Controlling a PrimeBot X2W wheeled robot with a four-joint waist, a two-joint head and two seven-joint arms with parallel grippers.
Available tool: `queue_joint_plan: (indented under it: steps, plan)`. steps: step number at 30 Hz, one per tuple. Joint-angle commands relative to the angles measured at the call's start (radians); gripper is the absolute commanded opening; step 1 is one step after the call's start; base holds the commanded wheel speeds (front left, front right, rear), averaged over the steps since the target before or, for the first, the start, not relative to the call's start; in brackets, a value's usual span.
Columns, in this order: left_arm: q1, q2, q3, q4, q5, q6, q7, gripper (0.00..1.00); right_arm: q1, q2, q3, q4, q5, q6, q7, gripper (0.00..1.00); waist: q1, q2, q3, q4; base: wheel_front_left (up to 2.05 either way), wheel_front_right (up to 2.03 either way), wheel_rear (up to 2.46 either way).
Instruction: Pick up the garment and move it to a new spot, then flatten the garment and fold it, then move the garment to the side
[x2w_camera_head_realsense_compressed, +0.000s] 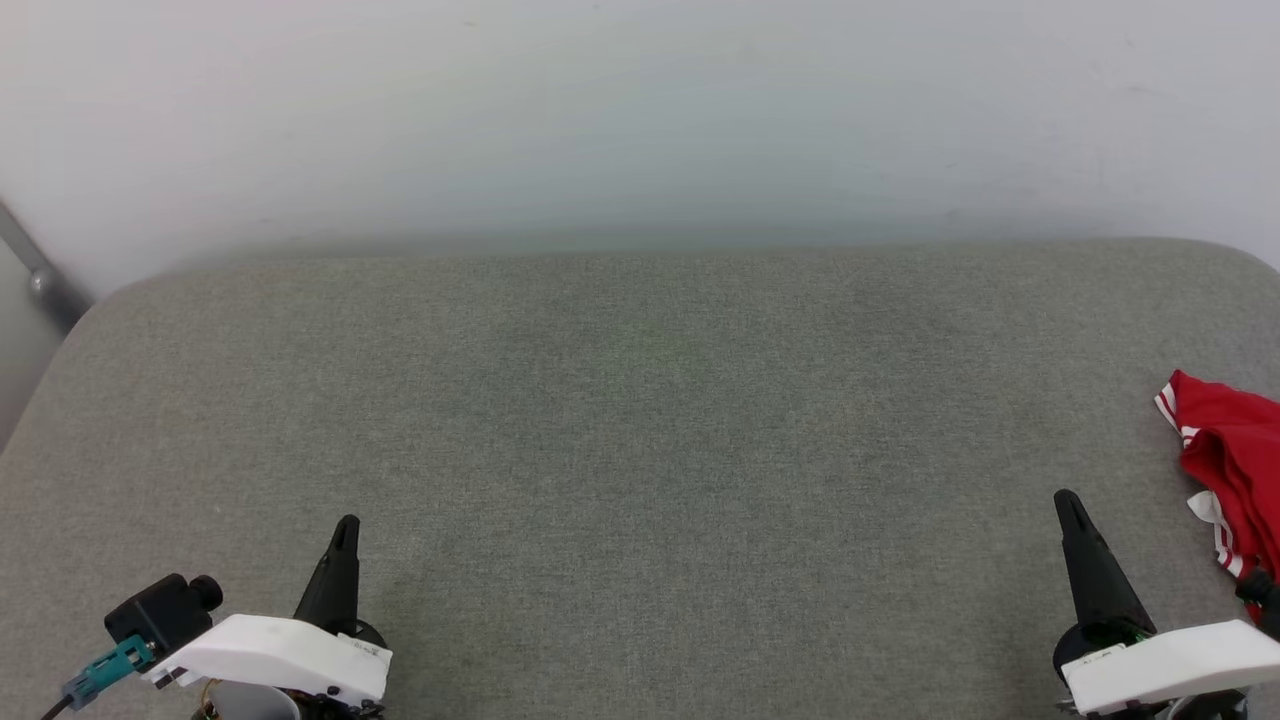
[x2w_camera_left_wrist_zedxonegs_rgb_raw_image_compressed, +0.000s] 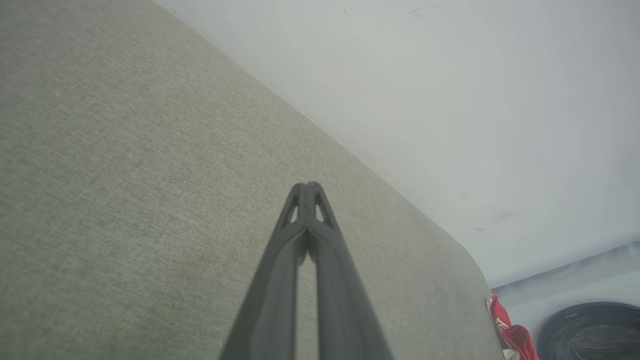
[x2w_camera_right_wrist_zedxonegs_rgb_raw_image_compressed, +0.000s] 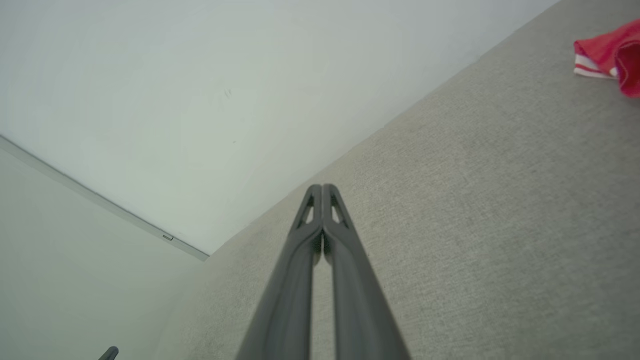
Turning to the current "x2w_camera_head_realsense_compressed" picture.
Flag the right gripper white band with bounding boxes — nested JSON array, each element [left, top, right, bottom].
[[1053, 489, 1280, 717]]

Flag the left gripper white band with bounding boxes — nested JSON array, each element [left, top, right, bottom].
[[140, 514, 394, 719]]

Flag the red garment with white stripes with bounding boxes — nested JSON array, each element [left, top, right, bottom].
[[1155, 369, 1280, 623]]

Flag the grey fabric sofa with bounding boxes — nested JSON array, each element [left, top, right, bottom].
[[0, 237, 1280, 720]]

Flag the grey metal pole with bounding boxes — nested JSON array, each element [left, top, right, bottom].
[[0, 198, 97, 335]]

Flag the teal plug left camera cable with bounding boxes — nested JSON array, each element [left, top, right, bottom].
[[40, 634, 158, 720]]

